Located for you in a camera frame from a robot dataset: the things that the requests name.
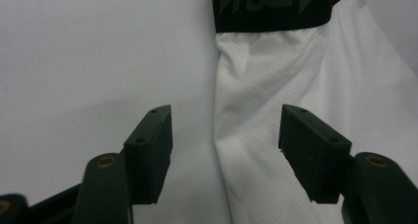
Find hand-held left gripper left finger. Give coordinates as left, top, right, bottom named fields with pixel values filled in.
left=123, top=105, right=174, bottom=206

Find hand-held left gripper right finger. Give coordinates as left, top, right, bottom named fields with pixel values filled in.
left=278, top=104, right=353, bottom=205

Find white shorts with black waistband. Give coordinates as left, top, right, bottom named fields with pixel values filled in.
left=211, top=0, right=418, bottom=224

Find white table cover board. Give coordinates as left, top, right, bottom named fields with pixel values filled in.
left=0, top=0, right=418, bottom=224

